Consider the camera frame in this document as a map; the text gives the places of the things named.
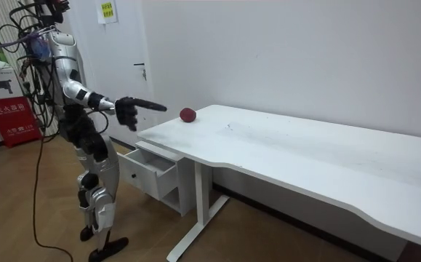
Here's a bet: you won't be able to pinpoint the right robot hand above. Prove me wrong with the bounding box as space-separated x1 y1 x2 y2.
114 96 169 132

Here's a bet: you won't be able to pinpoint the white door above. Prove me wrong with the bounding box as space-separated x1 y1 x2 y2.
63 0 157 147

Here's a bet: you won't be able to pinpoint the robot body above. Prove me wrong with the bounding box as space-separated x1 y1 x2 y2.
17 0 110 162

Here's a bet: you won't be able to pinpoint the red fruit soft toy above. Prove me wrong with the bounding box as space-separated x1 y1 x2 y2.
179 106 198 124

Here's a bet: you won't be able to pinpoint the robot legs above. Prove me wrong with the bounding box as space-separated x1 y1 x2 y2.
73 133 129 262

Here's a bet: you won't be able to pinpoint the open white drawer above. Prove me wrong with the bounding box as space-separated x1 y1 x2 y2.
116 147 179 202

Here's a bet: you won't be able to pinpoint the white drawer cabinet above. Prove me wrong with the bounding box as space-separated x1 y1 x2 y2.
135 140 214 218

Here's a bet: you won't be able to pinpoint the paper notice with yellow label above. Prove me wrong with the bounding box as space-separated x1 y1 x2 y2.
96 0 119 25

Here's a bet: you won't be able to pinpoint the red fire extinguisher box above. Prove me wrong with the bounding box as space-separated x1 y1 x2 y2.
0 95 43 148

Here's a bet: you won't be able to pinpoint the white desk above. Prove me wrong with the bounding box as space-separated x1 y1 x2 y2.
137 104 421 262

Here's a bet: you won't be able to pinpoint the door handle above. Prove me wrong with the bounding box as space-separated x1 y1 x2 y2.
133 62 148 82

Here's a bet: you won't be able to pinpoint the black floor cable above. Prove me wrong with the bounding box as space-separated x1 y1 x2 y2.
31 125 75 262

